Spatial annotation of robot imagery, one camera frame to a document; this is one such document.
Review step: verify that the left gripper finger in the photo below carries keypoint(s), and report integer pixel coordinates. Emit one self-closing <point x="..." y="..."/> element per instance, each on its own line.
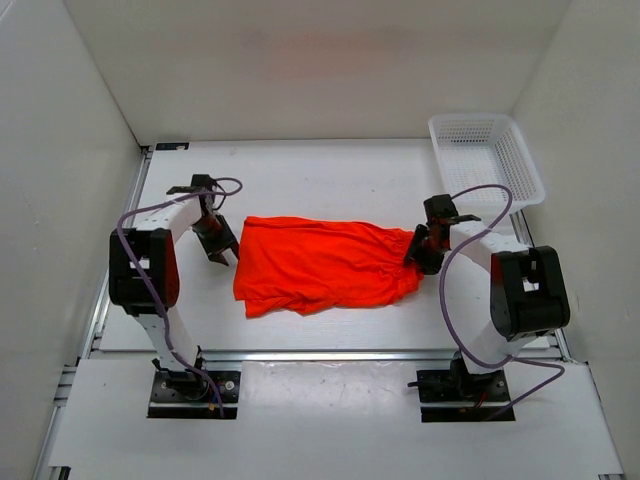
<point x="228" y="240"/>
<point x="216" y="254"/>

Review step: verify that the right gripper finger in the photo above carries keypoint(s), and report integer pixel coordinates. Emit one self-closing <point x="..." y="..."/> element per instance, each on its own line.
<point x="418" y="249"/>
<point x="431" y="266"/>

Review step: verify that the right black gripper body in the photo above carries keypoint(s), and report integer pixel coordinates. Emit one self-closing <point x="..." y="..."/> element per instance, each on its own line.
<point x="428" y="250"/>

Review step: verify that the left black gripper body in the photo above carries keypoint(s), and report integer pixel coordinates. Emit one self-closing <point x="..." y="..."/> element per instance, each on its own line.
<point x="212" y="233"/>

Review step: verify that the orange shorts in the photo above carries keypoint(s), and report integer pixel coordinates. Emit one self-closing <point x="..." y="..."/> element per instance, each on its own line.
<point x="307" y="265"/>

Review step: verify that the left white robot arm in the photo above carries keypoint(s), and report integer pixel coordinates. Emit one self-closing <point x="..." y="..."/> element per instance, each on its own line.
<point x="143" y="274"/>

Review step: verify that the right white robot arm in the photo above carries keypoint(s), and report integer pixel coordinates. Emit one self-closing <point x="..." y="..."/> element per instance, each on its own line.
<point x="527" y="293"/>

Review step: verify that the white plastic basket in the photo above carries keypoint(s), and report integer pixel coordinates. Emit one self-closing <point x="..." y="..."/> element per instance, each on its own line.
<point x="481" y="148"/>

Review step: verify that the black label sticker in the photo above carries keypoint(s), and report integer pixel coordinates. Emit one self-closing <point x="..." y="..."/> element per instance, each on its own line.
<point x="172" y="146"/>

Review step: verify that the right aluminium frame rail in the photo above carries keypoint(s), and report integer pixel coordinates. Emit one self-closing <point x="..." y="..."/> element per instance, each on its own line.
<point x="566" y="430"/>

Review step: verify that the aluminium frame rail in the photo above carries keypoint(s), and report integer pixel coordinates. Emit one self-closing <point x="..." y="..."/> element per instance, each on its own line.
<point x="92" y="319"/>
<point x="566" y="430"/>

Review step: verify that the front aluminium rail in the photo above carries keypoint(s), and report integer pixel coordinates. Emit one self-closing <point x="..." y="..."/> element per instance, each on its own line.
<point x="327" y="355"/>

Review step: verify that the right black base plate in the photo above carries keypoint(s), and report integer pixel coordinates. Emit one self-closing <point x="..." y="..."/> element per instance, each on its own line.
<point x="446" y="398"/>

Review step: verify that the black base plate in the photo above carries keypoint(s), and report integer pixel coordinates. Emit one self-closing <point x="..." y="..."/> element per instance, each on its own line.
<point x="185" y="395"/>
<point x="446" y="398"/>

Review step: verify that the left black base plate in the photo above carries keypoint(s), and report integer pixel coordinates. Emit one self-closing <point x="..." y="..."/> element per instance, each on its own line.
<point x="185" y="395"/>

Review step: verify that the left aluminium frame rail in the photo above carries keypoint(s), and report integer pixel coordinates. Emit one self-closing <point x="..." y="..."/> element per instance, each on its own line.
<point x="92" y="319"/>

